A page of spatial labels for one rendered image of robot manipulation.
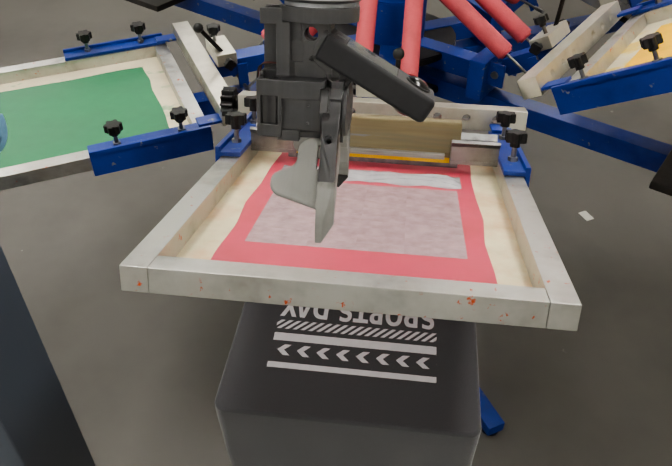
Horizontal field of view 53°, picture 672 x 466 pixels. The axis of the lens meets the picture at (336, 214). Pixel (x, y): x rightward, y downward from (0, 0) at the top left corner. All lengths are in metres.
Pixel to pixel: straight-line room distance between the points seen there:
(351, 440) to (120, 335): 1.57
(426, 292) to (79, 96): 1.44
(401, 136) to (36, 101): 1.13
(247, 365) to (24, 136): 0.99
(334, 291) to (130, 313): 1.90
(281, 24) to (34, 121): 1.45
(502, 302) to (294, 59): 0.41
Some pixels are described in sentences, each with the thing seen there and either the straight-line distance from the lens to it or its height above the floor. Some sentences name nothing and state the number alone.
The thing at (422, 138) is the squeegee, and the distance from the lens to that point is 1.38.
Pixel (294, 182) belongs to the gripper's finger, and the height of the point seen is 1.56.
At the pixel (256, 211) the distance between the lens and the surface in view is 1.15.
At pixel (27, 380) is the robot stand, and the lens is 1.33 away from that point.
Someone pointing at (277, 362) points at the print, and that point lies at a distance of 1.23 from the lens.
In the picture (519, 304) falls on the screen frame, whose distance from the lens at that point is 0.86.
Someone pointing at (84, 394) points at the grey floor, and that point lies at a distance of 2.50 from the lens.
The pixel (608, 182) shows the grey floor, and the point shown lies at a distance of 3.44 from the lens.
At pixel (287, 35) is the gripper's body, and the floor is 1.66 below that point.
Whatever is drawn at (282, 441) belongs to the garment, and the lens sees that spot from 1.23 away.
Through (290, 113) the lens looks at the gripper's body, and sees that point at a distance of 0.61.
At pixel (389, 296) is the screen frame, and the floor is 1.30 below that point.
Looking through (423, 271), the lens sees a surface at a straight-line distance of 0.97.
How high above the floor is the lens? 1.92
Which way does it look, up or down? 40 degrees down
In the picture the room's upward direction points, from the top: straight up
